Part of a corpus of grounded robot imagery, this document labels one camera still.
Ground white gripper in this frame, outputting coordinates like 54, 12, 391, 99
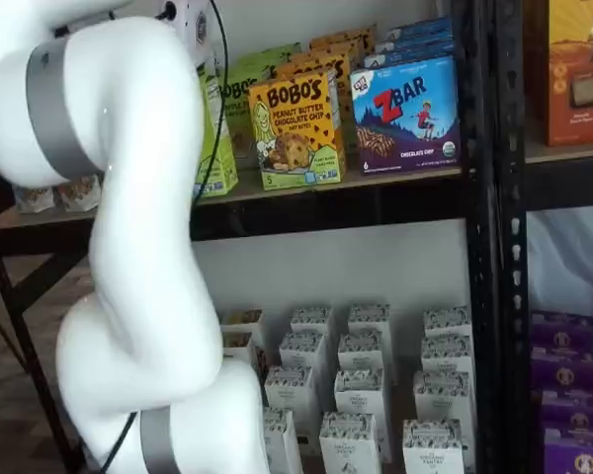
169, 0, 219, 79

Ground green Bobo's apple pie box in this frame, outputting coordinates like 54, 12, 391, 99
246, 42, 303, 61
196, 63, 240, 194
226, 48, 298, 83
216, 68, 259, 173

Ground yellow Bobo's peanut butter box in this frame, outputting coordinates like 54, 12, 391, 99
308, 24, 378, 51
248, 71, 349, 192
291, 38, 366, 66
275, 50, 353, 149

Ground black metal shelf rack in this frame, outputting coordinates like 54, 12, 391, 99
493, 0, 593, 474
0, 0, 501, 474

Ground blue purple ZBar box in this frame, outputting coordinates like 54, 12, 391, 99
374, 29, 455, 53
350, 54, 463, 175
384, 16, 454, 41
364, 41, 457, 71

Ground wooden shelf board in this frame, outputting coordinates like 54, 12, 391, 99
525, 139, 593, 165
0, 166, 465, 233

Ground white yellow granola box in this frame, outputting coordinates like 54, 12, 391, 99
220, 330, 259, 372
220, 308, 267, 343

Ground white organic pasta box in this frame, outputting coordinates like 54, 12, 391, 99
278, 330, 326, 377
401, 419, 469, 474
412, 369, 476, 427
264, 364, 314, 422
318, 411, 380, 474
333, 367, 387, 463
422, 306, 472, 348
262, 407, 304, 474
420, 335, 475, 380
290, 305, 335, 343
347, 303, 392, 343
336, 330, 384, 377

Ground large orange snack box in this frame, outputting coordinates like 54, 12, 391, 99
525, 0, 593, 148

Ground purple snack box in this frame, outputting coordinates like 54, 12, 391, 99
540, 389, 593, 438
529, 345, 593, 392
530, 309, 593, 350
543, 434, 593, 474

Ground granola bag red label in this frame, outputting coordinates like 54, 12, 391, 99
53, 172, 104, 213

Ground translucent plastic sheet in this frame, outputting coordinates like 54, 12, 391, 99
526, 205, 593, 318

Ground black cable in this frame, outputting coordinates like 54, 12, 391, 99
97, 410, 140, 474
192, 0, 229, 204

